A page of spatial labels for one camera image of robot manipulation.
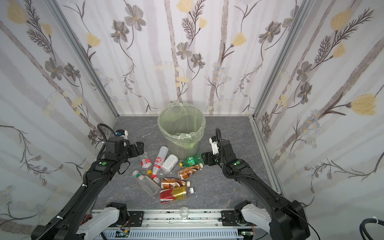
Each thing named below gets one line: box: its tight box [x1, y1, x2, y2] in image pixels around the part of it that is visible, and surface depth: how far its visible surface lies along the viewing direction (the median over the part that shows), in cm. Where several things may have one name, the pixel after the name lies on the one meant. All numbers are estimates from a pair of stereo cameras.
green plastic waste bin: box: [157, 102, 207, 160], surface depth 90 cm
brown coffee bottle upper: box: [177, 163, 204, 180], surface depth 88 cm
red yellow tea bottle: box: [160, 186, 194, 203], surface depth 78 cm
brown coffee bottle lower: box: [161, 177, 191, 190], surface depth 83 cm
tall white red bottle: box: [151, 146, 169, 179], surface depth 92 cm
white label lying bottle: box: [161, 154, 179, 173], surface depth 90 cm
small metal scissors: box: [139, 130, 156, 141], surface depth 110 cm
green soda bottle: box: [178, 153, 204, 168], surface depth 92 cm
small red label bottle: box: [140, 158, 152, 169], surface depth 91 cm
